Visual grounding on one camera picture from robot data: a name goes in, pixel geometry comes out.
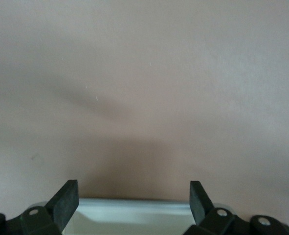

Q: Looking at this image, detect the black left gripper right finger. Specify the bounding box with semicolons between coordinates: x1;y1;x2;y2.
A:
185;181;236;235

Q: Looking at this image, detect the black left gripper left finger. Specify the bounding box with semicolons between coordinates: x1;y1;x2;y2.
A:
20;179;80;235

